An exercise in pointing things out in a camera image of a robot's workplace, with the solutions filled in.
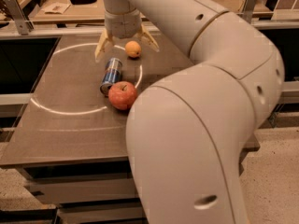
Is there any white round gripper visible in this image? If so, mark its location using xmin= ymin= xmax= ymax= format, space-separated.
xmin=94 ymin=9 xmax=160 ymax=62

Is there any blue silver redbull can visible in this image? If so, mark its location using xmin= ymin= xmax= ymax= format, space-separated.
xmin=100 ymin=58 xmax=122 ymax=96

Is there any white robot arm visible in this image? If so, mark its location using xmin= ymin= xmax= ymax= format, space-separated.
xmin=99 ymin=0 xmax=284 ymax=224

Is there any orange fruit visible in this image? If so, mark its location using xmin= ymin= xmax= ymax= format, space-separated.
xmin=125 ymin=41 xmax=141 ymax=58

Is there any black cloth bundle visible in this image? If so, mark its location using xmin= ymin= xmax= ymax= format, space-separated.
xmin=70 ymin=0 xmax=97 ymax=5

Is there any red apple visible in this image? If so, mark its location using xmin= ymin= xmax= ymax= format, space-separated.
xmin=108 ymin=81 xmax=137 ymax=110

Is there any paper sheet left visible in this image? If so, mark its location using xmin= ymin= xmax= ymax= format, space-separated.
xmin=43 ymin=2 xmax=70 ymax=14

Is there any grey drawer cabinet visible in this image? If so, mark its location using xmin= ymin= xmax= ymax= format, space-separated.
xmin=15 ymin=133 xmax=261 ymax=224

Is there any grey metal bracket left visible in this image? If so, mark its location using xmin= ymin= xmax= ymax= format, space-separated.
xmin=4 ymin=0 xmax=34 ymax=35

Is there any grey metal bracket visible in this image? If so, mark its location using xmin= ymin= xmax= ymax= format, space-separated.
xmin=4 ymin=0 xmax=34 ymax=35
xmin=239 ymin=0 xmax=262 ymax=24

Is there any grey metal bracket right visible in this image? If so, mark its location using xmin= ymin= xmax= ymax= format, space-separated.
xmin=239 ymin=0 xmax=262 ymax=24

